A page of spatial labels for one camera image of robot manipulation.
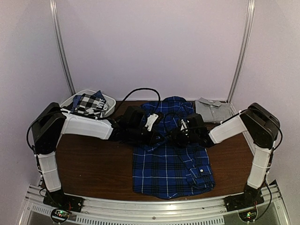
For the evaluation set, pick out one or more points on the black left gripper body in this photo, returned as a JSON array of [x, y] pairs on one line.
[[148, 141]]

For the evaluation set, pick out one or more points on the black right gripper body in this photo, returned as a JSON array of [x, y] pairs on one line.
[[182, 140]]

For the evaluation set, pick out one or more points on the blue plaid long sleeve shirt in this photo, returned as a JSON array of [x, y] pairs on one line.
[[166, 171]]

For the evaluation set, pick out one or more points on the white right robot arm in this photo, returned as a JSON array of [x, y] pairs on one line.
[[262, 126]]

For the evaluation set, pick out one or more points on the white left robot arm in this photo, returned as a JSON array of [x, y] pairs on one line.
[[133, 126]]

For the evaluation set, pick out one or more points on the folded grey shirt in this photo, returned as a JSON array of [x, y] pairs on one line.
[[212, 111]]

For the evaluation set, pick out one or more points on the white plastic laundry basket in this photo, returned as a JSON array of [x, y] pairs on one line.
[[111, 102]]

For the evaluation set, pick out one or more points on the black white checked shirt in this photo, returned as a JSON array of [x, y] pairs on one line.
[[89, 106]]

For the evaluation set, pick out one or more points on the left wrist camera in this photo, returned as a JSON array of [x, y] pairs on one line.
[[153, 119]]

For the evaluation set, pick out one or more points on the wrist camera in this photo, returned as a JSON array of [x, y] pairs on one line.
[[153, 119], [193, 123]]

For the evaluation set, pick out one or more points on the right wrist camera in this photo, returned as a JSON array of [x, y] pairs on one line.
[[193, 123]]

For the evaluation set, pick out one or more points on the aluminium front rail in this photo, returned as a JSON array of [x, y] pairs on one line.
[[206, 211]]

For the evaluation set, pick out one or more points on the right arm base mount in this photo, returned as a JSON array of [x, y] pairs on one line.
[[246, 203]]

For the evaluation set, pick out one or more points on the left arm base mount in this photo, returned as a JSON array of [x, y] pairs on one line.
[[64, 205]]

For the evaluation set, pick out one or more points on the right aluminium corner post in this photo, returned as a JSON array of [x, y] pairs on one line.
[[243, 49]]

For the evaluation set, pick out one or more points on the aluminium corner post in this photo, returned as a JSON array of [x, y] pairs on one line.
[[60, 45], [243, 49]]

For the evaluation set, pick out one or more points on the left aluminium corner post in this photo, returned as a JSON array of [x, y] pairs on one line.
[[60, 45]]

